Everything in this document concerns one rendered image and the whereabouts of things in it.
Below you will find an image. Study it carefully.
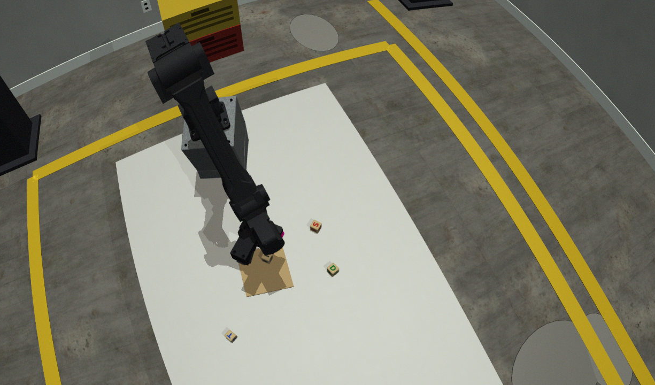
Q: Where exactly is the tan flat mat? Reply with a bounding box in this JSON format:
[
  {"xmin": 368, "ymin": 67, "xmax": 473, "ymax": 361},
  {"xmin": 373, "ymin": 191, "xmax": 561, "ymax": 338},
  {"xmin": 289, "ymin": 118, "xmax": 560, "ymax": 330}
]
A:
[{"xmin": 239, "ymin": 248, "xmax": 294, "ymax": 297}]

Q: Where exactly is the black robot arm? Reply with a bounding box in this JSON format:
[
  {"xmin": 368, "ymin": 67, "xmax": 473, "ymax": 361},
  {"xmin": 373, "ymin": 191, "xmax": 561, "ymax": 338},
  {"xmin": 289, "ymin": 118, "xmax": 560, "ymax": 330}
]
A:
[{"xmin": 146, "ymin": 22, "xmax": 285, "ymax": 265}]

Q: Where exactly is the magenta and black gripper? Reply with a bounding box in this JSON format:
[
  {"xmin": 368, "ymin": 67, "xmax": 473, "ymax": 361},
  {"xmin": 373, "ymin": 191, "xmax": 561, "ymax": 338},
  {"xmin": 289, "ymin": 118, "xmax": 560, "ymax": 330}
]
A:
[{"xmin": 238, "ymin": 224, "xmax": 284, "ymax": 237}]

